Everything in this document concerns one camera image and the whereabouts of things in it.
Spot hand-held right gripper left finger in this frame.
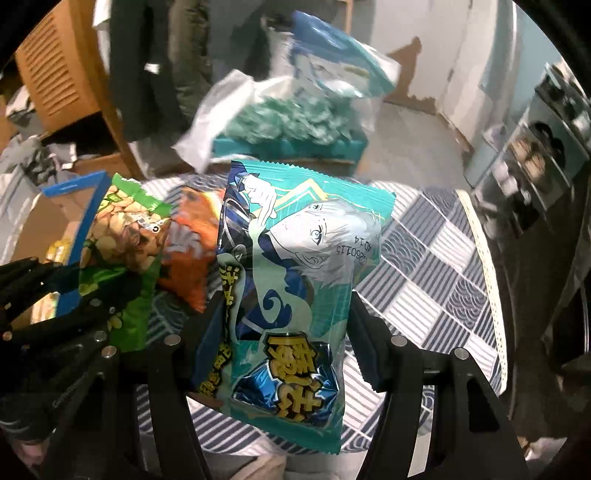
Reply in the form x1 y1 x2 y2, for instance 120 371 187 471
41 295 227 480

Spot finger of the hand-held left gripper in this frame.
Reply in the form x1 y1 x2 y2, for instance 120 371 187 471
0 258 155 310
0 298 109 374

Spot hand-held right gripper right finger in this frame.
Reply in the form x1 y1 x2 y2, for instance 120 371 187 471
348 302 527 480

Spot green snack packet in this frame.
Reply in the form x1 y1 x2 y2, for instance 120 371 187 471
78 173 174 354

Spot yellow snack packet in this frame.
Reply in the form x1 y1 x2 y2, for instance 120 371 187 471
46 240 75 266

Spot cardboard box with blue rim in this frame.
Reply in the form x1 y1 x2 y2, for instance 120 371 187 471
0 171 112 333

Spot teal cartoon snack packet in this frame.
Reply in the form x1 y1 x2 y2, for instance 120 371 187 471
187 161 397 455

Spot orange snack packet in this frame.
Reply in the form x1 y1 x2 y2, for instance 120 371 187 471
157 185 227 315

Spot navy white patterned tablecloth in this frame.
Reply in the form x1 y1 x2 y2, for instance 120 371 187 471
139 178 511 480

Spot wooden wardrobe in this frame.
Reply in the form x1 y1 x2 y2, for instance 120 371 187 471
0 0 148 181

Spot grey crumpled clothes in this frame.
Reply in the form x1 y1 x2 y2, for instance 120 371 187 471
0 134 77 185

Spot white plastic bag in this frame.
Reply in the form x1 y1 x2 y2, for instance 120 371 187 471
173 69 301 174

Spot dark hanging coat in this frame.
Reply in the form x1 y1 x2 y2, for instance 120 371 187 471
108 0 185 134

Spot wooden louvered door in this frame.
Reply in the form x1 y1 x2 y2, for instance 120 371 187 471
14 0 112 134

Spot light blue bin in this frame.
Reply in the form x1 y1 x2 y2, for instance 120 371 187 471
464 122 509 188

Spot pile of green wrapped items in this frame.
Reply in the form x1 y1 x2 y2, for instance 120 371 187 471
226 95 356 144

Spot olive hanging jacket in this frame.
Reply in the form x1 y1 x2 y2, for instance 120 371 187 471
168 0 222 116

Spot grey shoe rack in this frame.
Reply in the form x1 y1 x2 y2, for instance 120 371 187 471
471 60 591 232

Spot shoe rack with shoes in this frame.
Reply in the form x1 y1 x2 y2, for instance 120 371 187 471
494 69 591 204

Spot blue plastic bag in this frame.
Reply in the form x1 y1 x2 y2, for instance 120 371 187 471
286 10 402 100

